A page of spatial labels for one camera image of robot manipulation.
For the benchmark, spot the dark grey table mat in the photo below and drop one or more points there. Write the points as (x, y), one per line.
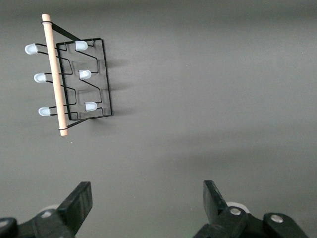
(198, 99)

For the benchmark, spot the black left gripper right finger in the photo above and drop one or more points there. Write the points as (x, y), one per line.
(213, 200)

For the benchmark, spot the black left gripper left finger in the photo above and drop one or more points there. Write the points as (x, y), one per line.
(76, 203)

